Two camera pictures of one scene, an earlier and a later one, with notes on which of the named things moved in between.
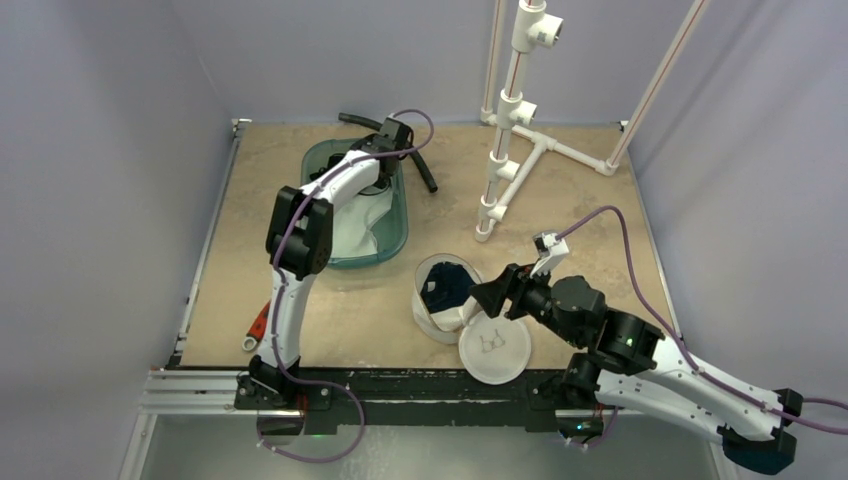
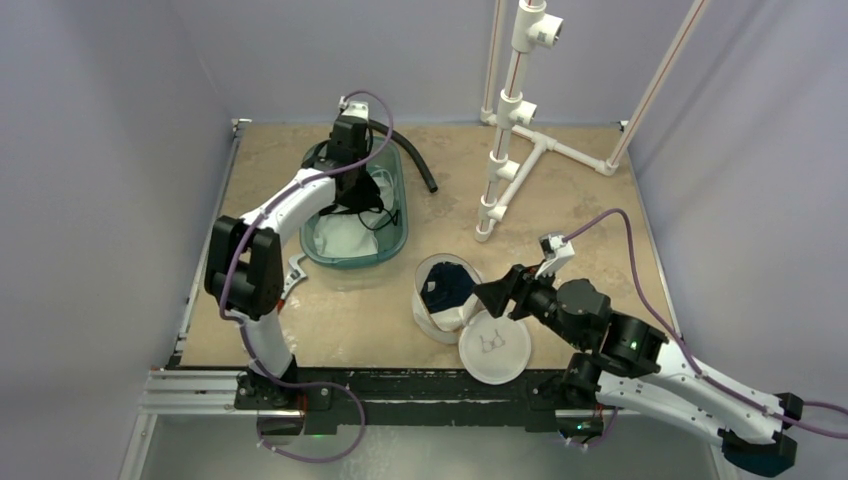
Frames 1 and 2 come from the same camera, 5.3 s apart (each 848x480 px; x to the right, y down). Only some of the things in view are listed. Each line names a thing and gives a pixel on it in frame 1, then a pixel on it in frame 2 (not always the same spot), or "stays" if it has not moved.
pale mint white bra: [351, 236] stays
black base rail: [422, 396] stays
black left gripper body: [369, 141] to [364, 152]
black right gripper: [516, 292] stays
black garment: [384, 177] to [355, 192]
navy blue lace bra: [445, 286] stays
